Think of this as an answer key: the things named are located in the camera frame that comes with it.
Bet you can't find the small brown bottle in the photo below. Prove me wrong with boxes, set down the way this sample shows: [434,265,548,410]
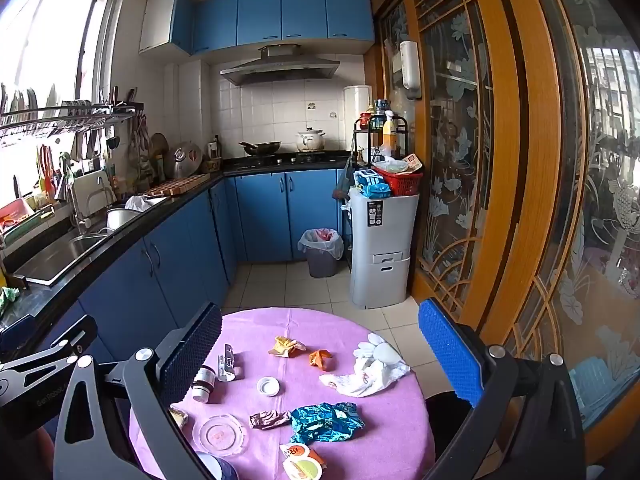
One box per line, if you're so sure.
[191,365,217,403]

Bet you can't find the black trash bin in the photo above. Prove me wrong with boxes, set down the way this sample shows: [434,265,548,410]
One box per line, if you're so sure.
[425,392,483,466]

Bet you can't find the blue foil wrapper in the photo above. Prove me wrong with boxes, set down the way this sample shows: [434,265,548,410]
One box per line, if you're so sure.
[290,402,366,445]

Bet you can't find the yellow bottle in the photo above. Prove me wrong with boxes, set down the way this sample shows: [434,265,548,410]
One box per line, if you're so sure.
[382,110,398,156]

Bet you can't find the white cutting board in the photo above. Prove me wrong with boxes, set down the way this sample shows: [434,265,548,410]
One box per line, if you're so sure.
[70,170,117,216]

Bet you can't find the blue base cabinets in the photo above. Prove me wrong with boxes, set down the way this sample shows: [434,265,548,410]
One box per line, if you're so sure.
[0,169,351,461]

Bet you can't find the white wall dispenser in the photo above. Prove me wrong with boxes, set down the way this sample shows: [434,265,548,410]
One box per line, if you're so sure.
[399,40,422,101]

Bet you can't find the silver foil packet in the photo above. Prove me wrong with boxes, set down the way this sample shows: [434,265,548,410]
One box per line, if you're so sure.
[217,344,243,383]

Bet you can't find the purple tablecloth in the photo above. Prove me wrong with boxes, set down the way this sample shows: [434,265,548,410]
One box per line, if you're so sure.
[129,307,437,480]

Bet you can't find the black kitchen countertop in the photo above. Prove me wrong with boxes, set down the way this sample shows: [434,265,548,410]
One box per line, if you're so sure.
[0,152,356,341]

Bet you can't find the red plastic basket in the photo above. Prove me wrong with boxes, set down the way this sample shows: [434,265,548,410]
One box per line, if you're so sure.
[372,165,423,197]

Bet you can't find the white ceramic pot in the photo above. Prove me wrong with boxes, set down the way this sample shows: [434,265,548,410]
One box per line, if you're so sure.
[296,129,327,153]

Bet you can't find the grey trash can with liner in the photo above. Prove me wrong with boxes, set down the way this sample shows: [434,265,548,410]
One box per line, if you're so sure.
[298,228,345,278]

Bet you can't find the blue paper cup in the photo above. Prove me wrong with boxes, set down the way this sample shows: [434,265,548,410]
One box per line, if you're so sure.
[195,452,238,480]

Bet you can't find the grey storage cabinet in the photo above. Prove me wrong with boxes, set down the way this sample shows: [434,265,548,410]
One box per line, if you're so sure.
[348,187,420,310]

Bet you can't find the window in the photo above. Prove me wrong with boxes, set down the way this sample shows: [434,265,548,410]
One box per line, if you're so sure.
[0,0,126,126]

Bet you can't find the orange green snack packet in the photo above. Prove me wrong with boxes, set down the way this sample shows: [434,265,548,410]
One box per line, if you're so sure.
[278,442,327,480]

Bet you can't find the brown wrapper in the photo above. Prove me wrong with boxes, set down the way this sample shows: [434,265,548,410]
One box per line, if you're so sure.
[248,409,292,432]

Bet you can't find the blue wall cabinets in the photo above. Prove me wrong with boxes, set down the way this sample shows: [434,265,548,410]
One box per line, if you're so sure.
[139,0,376,56]

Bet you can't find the yellow wrapper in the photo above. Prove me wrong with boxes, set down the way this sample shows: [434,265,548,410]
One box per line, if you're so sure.
[268,336,307,358]

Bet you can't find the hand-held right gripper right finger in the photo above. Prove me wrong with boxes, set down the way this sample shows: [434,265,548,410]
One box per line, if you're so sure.
[417,298,586,480]

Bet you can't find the white cylindrical canister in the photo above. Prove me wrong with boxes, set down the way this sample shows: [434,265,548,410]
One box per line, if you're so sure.
[343,85,373,121]

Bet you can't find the clear glass ashtray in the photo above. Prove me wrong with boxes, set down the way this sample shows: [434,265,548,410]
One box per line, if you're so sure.
[192,415,249,457]

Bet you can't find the grey hanging bag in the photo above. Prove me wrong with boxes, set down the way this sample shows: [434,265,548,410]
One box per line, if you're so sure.
[334,157,353,201]

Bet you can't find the wooden cutting board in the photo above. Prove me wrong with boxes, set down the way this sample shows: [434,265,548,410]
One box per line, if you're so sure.
[137,174,211,198]

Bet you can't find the black gas stove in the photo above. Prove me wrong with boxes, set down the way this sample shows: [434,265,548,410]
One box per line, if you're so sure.
[235,152,346,166]

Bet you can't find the steel range hood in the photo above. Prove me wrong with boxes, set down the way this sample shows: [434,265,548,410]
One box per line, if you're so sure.
[220,45,341,87]

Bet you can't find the steel pot lid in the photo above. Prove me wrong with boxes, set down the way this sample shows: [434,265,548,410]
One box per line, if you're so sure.
[167,142,203,176]

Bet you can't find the steel dish rack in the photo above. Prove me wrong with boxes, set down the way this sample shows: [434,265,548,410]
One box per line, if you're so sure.
[0,85,146,148]

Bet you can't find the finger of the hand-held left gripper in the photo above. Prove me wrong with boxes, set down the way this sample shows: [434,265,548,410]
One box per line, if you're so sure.
[0,314,98,368]

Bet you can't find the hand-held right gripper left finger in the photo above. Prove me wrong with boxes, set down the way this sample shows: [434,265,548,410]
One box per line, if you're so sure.
[52,302,223,480]

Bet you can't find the orange wrapper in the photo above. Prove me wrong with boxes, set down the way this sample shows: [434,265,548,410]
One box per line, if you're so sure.
[308,349,335,372]

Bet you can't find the wooden glass sliding door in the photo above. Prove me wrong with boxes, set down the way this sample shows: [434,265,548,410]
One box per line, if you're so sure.
[450,0,640,466]
[372,0,506,318]

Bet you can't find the white flower-shaped mat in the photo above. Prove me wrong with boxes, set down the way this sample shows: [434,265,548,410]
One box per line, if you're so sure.
[354,332,403,366]

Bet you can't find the white plastic bag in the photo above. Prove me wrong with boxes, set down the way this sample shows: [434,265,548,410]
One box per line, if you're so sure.
[319,357,412,398]

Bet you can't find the steel sink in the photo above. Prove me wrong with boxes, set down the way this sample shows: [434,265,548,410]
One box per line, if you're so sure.
[12,232,108,286]

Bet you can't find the black wok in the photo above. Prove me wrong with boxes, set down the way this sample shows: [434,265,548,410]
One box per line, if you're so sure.
[239,140,282,157]

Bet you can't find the steel pot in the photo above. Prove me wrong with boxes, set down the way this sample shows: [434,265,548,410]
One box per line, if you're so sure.
[105,207,143,233]

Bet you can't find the blue plastic packet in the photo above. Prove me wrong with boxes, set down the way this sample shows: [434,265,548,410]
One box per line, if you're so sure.
[354,169,392,199]

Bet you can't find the black shelf rack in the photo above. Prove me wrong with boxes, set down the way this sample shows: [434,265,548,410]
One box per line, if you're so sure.
[352,115,408,171]

